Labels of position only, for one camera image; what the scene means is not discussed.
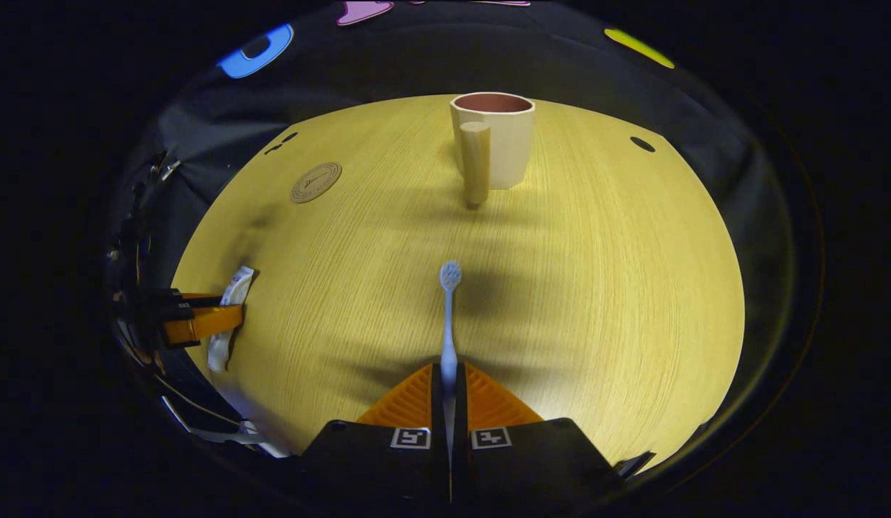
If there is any round cork coaster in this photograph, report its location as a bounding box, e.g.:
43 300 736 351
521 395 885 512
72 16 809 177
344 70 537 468
291 162 343 204

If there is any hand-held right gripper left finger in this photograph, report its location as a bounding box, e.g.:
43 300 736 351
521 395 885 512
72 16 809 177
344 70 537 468
301 363 450 504

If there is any black backdrop cloth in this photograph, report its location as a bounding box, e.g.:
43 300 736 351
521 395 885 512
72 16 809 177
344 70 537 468
114 0 798 432

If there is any light blue toothbrush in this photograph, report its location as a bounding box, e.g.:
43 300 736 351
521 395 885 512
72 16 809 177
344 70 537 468
439 260 463 447

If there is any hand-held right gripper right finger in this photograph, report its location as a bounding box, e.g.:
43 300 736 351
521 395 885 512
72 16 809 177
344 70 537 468
452 363 627 504

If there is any beige cup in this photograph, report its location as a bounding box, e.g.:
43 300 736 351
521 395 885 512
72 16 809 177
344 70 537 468
449 92 536 209

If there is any white toothpaste tube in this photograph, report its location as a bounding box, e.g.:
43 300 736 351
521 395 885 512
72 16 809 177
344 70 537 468
206 265 256 373

